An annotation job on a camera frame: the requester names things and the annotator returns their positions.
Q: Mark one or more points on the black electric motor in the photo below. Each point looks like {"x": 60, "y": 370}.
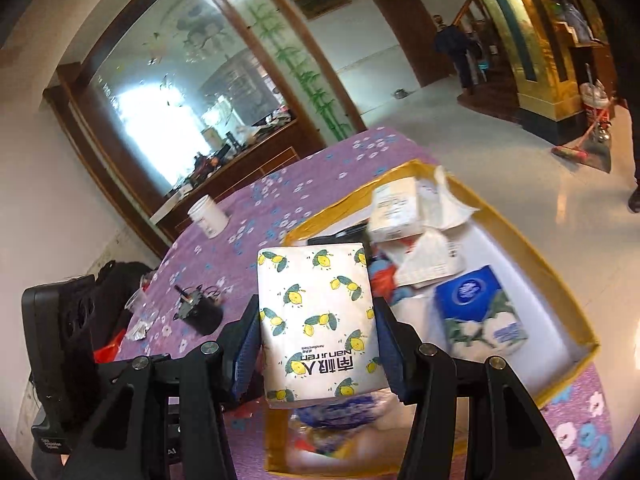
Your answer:
{"x": 202, "y": 315}

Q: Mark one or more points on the white plastic jar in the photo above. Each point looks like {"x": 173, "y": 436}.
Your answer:
{"x": 209, "y": 217}

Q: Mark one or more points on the dark dustpan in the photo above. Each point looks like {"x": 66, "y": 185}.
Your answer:
{"x": 597, "y": 157}

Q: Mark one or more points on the red plastic bag in tray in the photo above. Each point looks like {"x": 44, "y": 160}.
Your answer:
{"x": 382, "y": 285}

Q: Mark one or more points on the white bucket red print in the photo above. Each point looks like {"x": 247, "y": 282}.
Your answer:
{"x": 595, "y": 100}

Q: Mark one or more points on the green bamboo wall decal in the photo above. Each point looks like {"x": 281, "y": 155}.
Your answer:
{"x": 310, "y": 85}

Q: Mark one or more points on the black packet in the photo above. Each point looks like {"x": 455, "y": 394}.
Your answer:
{"x": 345, "y": 234}

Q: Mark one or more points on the wooden staircase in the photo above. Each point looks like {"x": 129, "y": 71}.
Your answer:
{"x": 490, "y": 90}

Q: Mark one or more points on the clear plastic cup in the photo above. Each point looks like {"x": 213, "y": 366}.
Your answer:
{"x": 137, "y": 305}

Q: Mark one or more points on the white plastic bag red print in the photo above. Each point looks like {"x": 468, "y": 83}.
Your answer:
{"x": 430, "y": 260}

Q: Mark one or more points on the brown wooden door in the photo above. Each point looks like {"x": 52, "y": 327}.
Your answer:
{"x": 405, "y": 35}

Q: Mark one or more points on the yellow cardboard box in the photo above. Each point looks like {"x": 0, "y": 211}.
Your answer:
{"x": 525, "y": 240}

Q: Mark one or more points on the blue tissue pack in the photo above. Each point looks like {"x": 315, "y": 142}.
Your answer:
{"x": 475, "y": 300}

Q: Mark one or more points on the gold pillar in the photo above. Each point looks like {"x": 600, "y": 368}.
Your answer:
{"x": 540, "y": 90}

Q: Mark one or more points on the wooden counter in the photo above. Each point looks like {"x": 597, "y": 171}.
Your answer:
{"x": 260, "y": 160}

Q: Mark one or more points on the etched glass partition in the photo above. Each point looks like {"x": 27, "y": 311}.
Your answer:
{"x": 150, "y": 85}

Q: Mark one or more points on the crumpled foil wrapper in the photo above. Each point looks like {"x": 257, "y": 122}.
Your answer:
{"x": 140, "y": 330}

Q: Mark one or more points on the purple floral tablecloth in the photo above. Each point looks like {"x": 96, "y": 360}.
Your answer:
{"x": 325, "y": 170}

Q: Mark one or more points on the lemon print tissue pack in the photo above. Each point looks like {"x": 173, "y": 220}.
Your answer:
{"x": 320, "y": 310}

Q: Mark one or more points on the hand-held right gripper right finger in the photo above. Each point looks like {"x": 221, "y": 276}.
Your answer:
{"x": 395, "y": 360}

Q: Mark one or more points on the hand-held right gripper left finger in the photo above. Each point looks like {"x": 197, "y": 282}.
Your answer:
{"x": 245, "y": 355}

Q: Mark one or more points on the black bag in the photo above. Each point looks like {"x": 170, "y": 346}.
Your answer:
{"x": 115, "y": 280}

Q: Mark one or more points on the white tissue packet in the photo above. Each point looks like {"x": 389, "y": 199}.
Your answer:
{"x": 395, "y": 210}

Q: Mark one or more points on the wooden wall plaque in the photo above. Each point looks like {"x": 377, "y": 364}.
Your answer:
{"x": 320, "y": 0}

